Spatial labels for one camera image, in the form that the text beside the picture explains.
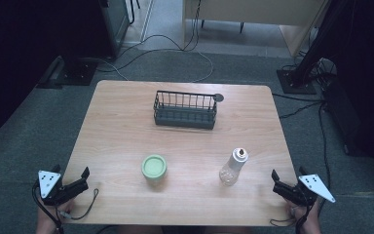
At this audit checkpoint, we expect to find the clear bottle with white cap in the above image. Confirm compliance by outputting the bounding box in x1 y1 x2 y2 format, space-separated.
218 147 249 187

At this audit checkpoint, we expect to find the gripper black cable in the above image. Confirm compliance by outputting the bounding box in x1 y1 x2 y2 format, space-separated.
293 203 316 234
31 181 65 234

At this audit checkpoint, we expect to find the black stand base with pole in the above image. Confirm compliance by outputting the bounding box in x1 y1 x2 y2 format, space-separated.
276 0 361 96

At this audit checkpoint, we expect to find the beige wooden desk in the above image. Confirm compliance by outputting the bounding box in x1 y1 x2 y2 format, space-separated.
181 0 333 59

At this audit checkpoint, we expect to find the long black floor cable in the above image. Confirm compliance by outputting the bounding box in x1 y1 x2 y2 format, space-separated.
272 92 334 193

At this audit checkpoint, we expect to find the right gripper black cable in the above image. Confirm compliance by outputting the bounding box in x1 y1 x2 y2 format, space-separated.
293 203 316 234

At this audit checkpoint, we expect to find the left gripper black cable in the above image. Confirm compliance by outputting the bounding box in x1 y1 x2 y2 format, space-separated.
31 181 65 234

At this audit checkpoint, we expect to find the thin dark lanyard cord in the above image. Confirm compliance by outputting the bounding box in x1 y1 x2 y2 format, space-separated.
58 187 100 221

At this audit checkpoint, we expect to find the person's right hand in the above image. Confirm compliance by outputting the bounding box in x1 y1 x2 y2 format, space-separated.
284 198 323 234

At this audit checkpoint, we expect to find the dark glass-front cabinet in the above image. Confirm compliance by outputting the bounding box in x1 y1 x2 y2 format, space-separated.
97 0 131 59

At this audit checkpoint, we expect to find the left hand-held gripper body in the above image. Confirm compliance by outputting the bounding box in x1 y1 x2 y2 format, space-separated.
37 170 90 207

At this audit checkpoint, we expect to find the white floor cable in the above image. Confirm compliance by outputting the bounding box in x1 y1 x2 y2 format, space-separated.
95 48 215 84

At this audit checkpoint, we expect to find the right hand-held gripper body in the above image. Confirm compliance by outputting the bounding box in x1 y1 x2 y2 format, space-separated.
272 174 336 207

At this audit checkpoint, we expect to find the person's left hand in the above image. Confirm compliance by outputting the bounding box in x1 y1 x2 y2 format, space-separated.
36 198 76 234

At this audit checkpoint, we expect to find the dark wire basket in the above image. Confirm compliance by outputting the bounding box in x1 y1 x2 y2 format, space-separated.
152 90 219 131

